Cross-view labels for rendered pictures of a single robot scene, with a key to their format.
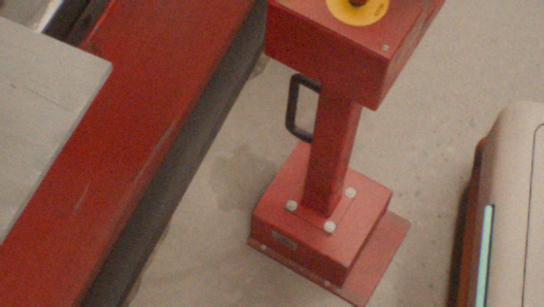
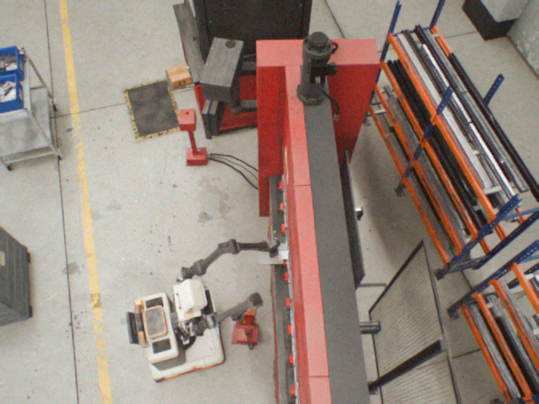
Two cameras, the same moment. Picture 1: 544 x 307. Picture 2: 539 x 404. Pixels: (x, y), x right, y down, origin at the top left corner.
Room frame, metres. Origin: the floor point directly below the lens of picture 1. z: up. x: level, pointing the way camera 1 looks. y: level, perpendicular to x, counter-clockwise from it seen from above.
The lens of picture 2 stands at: (1.70, -0.34, 4.64)
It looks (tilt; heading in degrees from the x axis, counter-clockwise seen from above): 62 degrees down; 156
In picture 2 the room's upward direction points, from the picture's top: 2 degrees clockwise
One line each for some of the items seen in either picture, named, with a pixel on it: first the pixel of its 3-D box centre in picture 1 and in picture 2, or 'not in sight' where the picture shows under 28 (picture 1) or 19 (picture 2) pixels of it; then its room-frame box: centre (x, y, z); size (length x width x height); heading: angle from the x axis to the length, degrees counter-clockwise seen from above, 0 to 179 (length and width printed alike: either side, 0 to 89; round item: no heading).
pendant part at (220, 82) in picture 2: not in sight; (225, 97); (-0.95, 0.38, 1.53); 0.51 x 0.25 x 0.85; 148
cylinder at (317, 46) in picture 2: not in sight; (320, 75); (-0.04, 0.73, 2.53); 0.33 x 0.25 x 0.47; 160
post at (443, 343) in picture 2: not in sight; (398, 371); (1.59, 0.80, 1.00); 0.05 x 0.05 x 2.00; 70
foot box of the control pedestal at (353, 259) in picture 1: (332, 221); (245, 333); (0.69, -0.12, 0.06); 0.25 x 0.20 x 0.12; 64
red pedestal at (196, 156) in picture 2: not in sight; (192, 138); (-1.46, 0.08, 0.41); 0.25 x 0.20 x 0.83; 70
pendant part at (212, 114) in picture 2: not in sight; (216, 107); (-0.95, 0.28, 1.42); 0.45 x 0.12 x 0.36; 148
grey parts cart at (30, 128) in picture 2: not in sight; (16, 112); (-2.49, -1.66, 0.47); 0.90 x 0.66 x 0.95; 174
